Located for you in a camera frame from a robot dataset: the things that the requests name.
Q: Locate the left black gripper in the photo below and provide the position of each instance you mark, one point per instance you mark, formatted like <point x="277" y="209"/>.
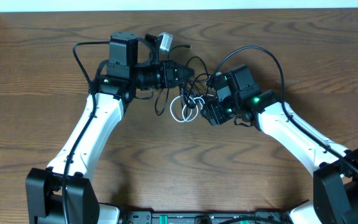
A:
<point x="170" y="79"/>

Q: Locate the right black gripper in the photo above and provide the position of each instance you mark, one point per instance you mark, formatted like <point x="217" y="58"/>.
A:
<point x="214" y="114"/>

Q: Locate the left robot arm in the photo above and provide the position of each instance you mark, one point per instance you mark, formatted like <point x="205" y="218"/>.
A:
<point x="63" y="192"/>

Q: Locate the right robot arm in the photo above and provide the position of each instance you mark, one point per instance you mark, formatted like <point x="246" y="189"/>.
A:
<point x="333" y="167"/>

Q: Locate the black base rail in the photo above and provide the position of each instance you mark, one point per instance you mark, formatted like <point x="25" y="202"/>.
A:
<point x="135" y="215"/>

